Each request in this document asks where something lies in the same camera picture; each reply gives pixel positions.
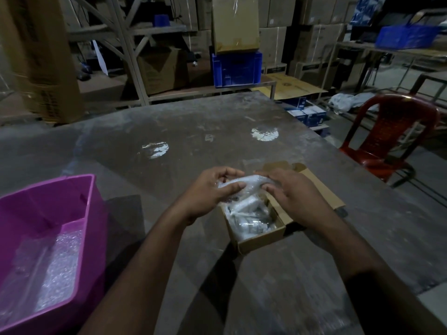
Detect person's left hand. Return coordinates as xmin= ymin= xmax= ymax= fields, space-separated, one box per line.
xmin=178 ymin=166 xmax=247 ymax=226

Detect person's right hand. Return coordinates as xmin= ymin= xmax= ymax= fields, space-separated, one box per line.
xmin=253 ymin=167 xmax=338 ymax=236

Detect clear bubble wrap sheet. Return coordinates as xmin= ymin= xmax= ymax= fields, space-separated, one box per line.
xmin=215 ymin=174 xmax=277 ymax=200

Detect bubble items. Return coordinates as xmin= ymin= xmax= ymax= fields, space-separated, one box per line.
xmin=230 ymin=214 xmax=279 ymax=240

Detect small brown cardboard box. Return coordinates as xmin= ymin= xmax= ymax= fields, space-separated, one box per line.
xmin=219 ymin=161 xmax=346 ymax=256

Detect pile of bubble wrap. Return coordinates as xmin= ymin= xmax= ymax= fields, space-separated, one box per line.
xmin=0 ymin=226 xmax=85 ymax=327

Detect person's left forearm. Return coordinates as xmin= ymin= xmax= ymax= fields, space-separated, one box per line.
xmin=78 ymin=212 xmax=196 ymax=335

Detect blue and white product box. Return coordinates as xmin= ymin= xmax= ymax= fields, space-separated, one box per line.
xmin=303 ymin=106 xmax=327 ymax=127
xmin=288 ymin=109 xmax=309 ymax=125

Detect dark blue product box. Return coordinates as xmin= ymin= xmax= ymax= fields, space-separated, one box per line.
xmin=279 ymin=97 xmax=308 ymax=109

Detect flattened printed cardboard sheet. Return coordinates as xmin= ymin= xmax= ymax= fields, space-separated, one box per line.
xmin=251 ymin=74 xmax=329 ymax=101

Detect flat cardboard sheet with tape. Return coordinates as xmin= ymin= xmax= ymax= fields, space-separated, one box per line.
xmin=211 ymin=0 xmax=261 ymax=54

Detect tall narrow cardboard carton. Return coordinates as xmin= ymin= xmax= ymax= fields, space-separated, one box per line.
xmin=0 ymin=0 xmax=86 ymax=124

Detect white plastic bag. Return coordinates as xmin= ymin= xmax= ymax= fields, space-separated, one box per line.
xmin=328 ymin=92 xmax=377 ymax=114

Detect red plastic chair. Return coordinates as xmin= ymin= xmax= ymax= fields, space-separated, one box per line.
xmin=339 ymin=94 xmax=441 ymax=189

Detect pink plastic bin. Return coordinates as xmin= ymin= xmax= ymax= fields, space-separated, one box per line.
xmin=0 ymin=174 xmax=108 ymax=335

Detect blue plastic crate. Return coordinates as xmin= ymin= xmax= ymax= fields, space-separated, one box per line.
xmin=211 ymin=51 xmax=263 ymax=88

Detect open brown carton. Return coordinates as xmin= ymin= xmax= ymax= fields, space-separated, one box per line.
xmin=137 ymin=47 xmax=189 ymax=96

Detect grey metal storage rack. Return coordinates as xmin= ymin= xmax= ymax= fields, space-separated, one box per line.
xmin=66 ymin=0 xmax=278 ymax=108

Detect small dark object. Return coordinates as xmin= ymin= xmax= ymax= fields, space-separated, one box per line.
xmin=76 ymin=62 xmax=93 ymax=81

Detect white paper sheet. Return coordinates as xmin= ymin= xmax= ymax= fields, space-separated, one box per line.
xmin=91 ymin=40 xmax=109 ymax=77

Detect blue plastic tray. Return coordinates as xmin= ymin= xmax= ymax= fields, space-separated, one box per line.
xmin=375 ymin=24 xmax=441 ymax=49

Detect blue patterned bag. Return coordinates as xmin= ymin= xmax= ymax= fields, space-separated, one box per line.
xmin=350 ymin=0 xmax=385 ymax=26

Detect metal frame table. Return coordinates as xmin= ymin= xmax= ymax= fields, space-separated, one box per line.
xmin=328 ymin=40 xmax=447 ymax=101

